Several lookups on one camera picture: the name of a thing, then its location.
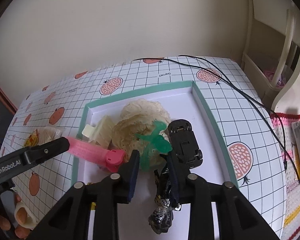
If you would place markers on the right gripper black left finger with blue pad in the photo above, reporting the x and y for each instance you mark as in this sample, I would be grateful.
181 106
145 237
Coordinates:
69 218

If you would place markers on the pomegranate grid tablecloth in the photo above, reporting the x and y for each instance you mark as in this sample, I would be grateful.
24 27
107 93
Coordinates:
242 120

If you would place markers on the person's hand below gripper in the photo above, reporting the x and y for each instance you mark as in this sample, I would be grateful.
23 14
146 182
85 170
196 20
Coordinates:
21 217

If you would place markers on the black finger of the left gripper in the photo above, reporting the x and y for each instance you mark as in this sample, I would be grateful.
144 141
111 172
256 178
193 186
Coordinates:
26 158

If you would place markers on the green translucent hair clip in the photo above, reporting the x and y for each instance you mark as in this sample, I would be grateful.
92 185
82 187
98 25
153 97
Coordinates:
155 143

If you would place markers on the pink crocheted mat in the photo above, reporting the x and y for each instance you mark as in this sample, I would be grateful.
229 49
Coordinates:
282 124

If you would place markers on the black toy car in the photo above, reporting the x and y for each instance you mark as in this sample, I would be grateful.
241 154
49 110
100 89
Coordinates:
184 143

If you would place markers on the black gold action figure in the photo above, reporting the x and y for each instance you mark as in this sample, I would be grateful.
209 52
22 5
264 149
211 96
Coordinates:
161 218

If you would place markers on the bag of white beads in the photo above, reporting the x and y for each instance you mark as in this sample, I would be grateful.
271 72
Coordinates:
42 135

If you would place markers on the white desktop organizer shelf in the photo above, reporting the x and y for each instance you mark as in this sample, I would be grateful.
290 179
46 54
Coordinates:
271 57

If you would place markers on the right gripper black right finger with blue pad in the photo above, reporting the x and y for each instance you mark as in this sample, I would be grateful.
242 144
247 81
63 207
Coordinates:
237 218

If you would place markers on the pink hair clip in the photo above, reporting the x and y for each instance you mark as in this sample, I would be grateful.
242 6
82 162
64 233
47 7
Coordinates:
109 159

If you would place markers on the cream lace scrunchie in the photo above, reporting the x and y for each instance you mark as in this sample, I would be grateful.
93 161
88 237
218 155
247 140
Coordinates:
137 117

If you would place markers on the teal rimmed white box lid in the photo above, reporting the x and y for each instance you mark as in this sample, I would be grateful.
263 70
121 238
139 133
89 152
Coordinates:
182 100

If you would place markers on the cream claw hair clip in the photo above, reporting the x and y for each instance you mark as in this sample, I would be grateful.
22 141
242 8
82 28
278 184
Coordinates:
101 134

